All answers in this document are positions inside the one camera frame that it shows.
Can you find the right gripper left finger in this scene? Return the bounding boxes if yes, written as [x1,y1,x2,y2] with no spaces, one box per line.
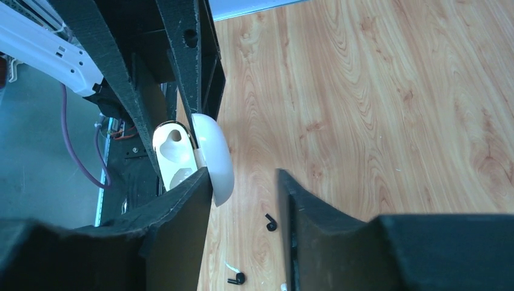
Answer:
[1,167,213,290]

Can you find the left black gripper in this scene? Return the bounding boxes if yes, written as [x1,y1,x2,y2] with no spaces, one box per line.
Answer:
[49,0,225,174]

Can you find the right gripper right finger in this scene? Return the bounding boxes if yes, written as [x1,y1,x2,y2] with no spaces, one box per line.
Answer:
[277,169,513,290]

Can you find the white earbud charging case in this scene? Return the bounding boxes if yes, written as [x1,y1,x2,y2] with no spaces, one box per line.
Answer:
[152,113,235,207]

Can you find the black earbud upper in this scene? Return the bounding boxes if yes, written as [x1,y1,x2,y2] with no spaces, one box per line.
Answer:
[265,213,278,232]

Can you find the black earbud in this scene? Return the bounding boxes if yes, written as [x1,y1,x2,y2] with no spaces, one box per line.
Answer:
[225,262,246,286]
[265,213,278,232]

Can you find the black earbud lower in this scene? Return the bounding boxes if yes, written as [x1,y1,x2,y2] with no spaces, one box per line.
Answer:
[225,262,246,286]

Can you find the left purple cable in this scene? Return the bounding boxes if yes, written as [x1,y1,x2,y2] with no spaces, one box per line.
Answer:
[59,83,114,190]

